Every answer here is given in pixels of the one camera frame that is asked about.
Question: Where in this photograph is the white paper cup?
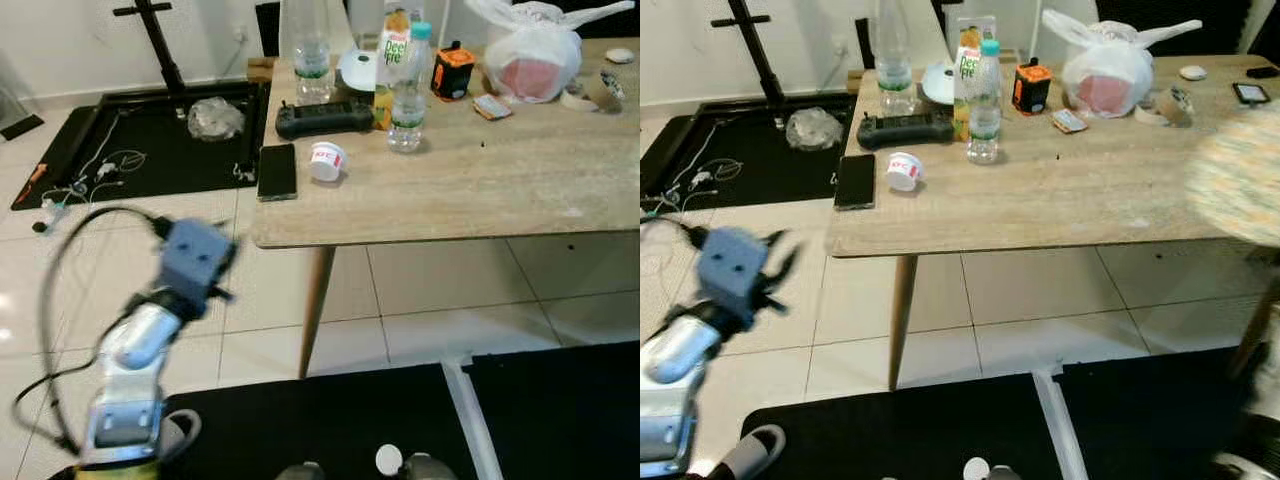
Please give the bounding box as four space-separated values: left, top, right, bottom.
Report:
884 152 925 194
309 142 349 184

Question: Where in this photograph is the floral paper plate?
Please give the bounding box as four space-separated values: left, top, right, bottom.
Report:
1183 108 1280 248

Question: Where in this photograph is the black smartphone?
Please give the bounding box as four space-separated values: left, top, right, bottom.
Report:
832 153 877 212
256 143 299 202

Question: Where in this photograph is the black foam floor mat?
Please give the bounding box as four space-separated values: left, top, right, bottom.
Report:
640 92 851 216
740 372 1066 480
465 340 641 480
10 80 273 211
160 362 476 480
1055 345 1280 480

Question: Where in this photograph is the crumpled clear plastic bag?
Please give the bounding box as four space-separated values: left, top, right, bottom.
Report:
186 96 247 142
784 106 848 154

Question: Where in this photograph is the black handheld controller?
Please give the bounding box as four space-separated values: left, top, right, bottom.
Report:
856 110 957 152
274 100 377 141

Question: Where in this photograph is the black T-shaped stand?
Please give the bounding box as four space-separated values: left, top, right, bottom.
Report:
725 0 791 106
112 0 191 93

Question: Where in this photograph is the tall clear plastic bottle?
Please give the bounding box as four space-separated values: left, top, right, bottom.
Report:
290 0 334 106
873 0 916 118

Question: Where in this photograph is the white round dish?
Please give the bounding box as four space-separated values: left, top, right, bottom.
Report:
920 60 959 107
337 47 381 96

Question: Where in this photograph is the orange juice carton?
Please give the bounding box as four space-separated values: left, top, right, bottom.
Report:
952 25 993 141
374 8 413 131

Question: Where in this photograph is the teal capped water bottle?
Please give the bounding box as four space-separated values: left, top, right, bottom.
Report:
388 22 432 154
966 38 1004 166

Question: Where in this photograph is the masking tape roll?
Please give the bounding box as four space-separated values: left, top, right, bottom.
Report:
1135 88 1196 128
560 72 626 113

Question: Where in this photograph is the wooden table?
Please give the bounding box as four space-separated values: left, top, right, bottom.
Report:
826 55 1280 393
250 38 641 381

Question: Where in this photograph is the orange black tape measure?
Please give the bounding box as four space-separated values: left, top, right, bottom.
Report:
431 42 475 102
1012 58 1054 116

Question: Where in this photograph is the white plastic bag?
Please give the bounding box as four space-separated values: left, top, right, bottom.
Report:
1040 8 1204 119
465 0 636 104

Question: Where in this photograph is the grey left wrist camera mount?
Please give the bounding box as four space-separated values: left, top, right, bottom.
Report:
696 227 773 313
158 218 239 303

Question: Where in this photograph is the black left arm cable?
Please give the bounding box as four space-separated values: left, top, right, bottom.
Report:
12 204 173 456
640 214 707 251

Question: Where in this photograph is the white floor cable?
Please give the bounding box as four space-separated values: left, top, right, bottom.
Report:
58 148 148 203
648 165 739 209

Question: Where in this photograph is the black foam wall panel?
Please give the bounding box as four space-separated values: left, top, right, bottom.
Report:
1095 0 1251 56

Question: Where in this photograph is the orange handled tool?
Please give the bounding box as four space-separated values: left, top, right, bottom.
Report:
18 162 49 208

